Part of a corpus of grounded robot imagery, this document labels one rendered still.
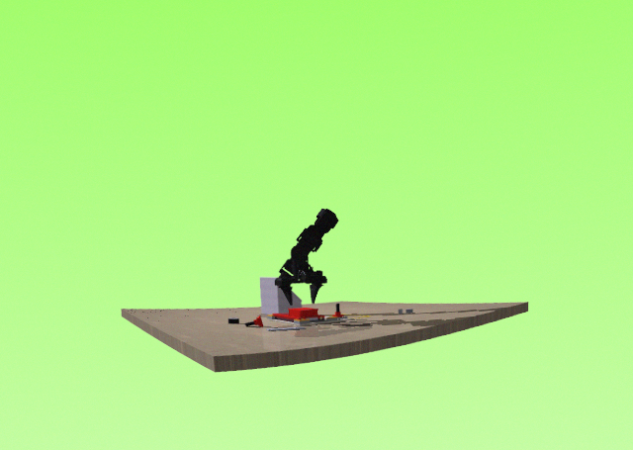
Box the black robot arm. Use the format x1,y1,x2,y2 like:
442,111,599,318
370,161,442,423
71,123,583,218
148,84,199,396
279,209,339,285

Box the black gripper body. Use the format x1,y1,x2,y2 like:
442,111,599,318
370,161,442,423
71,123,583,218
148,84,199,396
275,261,327,287

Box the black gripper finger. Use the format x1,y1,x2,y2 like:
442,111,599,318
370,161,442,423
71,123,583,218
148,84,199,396
278,286,293,306
310,285,324,303

